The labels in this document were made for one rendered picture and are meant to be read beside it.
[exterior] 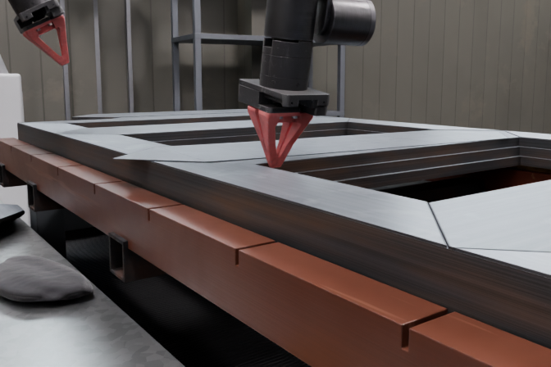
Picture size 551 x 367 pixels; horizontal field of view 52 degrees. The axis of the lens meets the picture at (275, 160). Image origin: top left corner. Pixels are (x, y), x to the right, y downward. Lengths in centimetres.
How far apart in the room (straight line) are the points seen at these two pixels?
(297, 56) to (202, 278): 27
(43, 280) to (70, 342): 14
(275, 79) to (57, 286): 38
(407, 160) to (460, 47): 544
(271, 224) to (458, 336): 22
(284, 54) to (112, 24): 388
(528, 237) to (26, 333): 54
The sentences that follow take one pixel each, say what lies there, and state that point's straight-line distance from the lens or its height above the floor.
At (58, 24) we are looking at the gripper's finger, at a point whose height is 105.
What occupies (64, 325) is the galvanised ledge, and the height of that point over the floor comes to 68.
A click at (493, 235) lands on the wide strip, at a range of 40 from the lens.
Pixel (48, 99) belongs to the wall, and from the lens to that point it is 440.
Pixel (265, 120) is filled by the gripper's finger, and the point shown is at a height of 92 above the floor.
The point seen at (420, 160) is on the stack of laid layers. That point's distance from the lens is 87.
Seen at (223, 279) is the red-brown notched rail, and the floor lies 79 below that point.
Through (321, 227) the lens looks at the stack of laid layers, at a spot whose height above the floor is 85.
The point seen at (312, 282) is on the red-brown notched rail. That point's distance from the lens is 40.
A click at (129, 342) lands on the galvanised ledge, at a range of 67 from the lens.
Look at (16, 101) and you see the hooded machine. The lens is 347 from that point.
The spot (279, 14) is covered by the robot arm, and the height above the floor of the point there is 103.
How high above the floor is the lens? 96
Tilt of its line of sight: 8 degrees down
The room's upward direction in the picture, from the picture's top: straight up
